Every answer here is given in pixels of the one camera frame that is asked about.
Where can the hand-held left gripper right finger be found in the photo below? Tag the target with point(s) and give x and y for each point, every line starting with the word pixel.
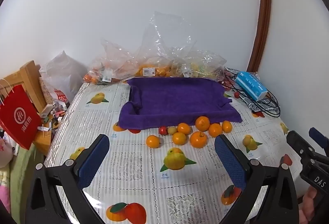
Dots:
pixel 228 159

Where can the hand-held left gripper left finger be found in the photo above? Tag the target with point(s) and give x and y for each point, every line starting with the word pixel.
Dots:
pixel 95 159

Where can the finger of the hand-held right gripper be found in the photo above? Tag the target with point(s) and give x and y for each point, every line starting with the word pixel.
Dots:
pixel 299 144
pixel 320 140

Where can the small orange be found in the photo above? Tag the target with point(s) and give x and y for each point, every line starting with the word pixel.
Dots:
pixel 179 138
pixel 226 126
pixel 184 128
pixel 152 141
pixel 215 129

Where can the large orange with stem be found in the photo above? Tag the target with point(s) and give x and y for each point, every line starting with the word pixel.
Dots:
pixel 198 139

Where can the small yellow loquat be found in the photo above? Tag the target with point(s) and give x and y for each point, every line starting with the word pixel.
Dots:
pixel 171 130

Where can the red cherry tomato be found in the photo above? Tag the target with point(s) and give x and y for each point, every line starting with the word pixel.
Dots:
pixel 236 95
pixel 162 130

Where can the purple towel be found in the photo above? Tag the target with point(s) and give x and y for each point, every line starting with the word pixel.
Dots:
pixel 174 100

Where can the person's right hand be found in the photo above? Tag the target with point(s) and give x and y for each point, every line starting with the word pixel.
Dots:
pixel 308 204

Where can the fruit-print white tablecloth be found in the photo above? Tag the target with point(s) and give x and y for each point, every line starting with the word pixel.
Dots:
pixel 133 162

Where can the black white patterned pouch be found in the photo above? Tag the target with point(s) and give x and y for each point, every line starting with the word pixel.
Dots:
pixel 259 107

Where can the pile of small items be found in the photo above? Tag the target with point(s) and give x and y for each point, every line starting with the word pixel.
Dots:
pixel 54 113

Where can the blue tissue pack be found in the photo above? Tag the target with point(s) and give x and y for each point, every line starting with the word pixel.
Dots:
pixel 250 85

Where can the green blanket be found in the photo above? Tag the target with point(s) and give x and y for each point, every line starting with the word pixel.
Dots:
pixel 19 182

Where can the bag of red tomatoes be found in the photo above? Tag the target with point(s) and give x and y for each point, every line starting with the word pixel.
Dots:
pixel 226 80

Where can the red paper bag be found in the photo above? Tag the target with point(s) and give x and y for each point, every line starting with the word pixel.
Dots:
pixel 19 118

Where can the pink plush toy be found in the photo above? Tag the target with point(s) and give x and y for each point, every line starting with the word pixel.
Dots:
pixel 5 149

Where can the clear bag of leafy oranges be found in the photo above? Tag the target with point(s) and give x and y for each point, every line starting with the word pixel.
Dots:
pixel 108 69

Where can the white plastic bag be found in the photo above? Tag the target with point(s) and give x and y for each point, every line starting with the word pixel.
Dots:
pixel 61 72

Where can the wooden chair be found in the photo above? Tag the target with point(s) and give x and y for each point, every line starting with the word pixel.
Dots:
pixel 28 77

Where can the tall clear bag of oranges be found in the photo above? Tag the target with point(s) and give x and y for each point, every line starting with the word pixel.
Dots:
pixel 156 59

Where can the brown wooden door frame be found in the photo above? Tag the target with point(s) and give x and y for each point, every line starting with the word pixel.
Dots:
pixel 262 7

